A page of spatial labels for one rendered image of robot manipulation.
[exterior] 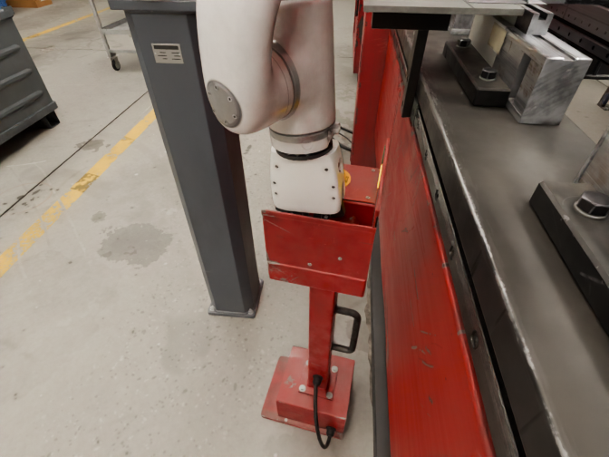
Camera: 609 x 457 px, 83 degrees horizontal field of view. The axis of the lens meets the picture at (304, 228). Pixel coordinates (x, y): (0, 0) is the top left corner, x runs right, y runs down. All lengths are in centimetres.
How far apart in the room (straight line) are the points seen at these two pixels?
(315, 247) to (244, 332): 85
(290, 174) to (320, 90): 12
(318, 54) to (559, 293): 31
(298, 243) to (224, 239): 58
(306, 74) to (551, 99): 39
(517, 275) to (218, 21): 33
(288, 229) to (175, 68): 46
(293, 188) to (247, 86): 19
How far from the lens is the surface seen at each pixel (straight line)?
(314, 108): 40
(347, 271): 53
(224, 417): 120
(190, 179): 95
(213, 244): 109
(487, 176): 48
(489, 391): 37
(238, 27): 32
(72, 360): 147
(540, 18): 75
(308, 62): 38
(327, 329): 80
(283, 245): 52
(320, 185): 46
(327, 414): 106
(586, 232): 39
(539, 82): 63
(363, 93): 175
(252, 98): 33
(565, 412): 30
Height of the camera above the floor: 111
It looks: 42 degrees down
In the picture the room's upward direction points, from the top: straight up
